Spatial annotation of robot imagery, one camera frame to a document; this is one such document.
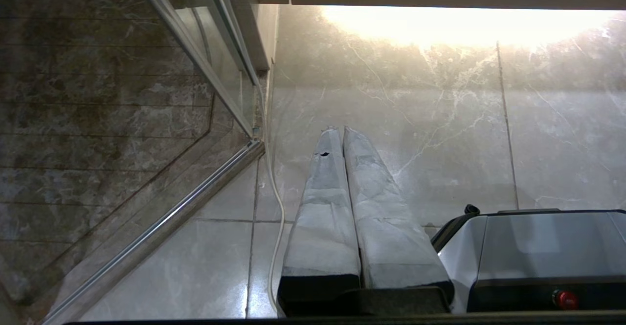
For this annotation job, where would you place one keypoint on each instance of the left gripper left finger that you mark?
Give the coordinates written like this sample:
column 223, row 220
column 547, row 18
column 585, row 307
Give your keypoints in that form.
column 323, row 227

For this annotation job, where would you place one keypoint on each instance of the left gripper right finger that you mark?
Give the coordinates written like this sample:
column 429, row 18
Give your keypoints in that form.
column 391, row 237

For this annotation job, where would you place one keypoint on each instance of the glass shower door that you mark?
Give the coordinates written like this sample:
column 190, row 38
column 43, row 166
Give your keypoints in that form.
column 122, row 134

